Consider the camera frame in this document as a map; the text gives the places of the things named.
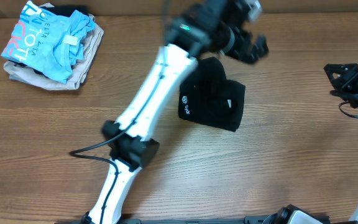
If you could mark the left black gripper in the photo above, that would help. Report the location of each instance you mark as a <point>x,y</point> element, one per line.
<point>251,55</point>

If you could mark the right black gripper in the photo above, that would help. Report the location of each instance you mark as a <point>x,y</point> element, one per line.
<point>347,77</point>

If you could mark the black t-shirt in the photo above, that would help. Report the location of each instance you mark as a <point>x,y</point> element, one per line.
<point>207,97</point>

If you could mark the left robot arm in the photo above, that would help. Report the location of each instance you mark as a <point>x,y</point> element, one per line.
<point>213,26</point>

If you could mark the light blue printed t-shirt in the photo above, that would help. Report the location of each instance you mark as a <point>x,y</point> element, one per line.
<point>48,43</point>

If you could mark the beige folded garment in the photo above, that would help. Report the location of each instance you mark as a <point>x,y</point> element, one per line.
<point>82,62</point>

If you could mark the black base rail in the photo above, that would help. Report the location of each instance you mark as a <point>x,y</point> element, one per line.
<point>282,216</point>

